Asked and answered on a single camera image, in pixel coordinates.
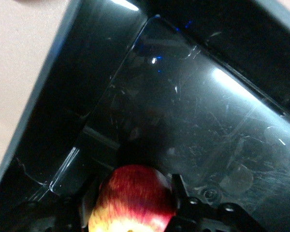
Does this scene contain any brown table cover sheet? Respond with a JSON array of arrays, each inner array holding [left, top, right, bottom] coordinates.
[[0, 0, 84, 191]]

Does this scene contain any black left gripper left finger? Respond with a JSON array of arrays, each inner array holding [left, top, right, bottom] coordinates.
[[4, 175, 101, 232]]

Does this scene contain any black plastic box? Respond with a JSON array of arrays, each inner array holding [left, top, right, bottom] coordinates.
[[0, 0, 290, 232]]

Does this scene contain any red yellow apple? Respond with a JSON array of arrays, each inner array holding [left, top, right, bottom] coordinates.
[[88, 164, 176, 232]]

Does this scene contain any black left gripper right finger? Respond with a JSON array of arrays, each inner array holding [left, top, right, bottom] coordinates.
[[166, 173, 266, 232]]

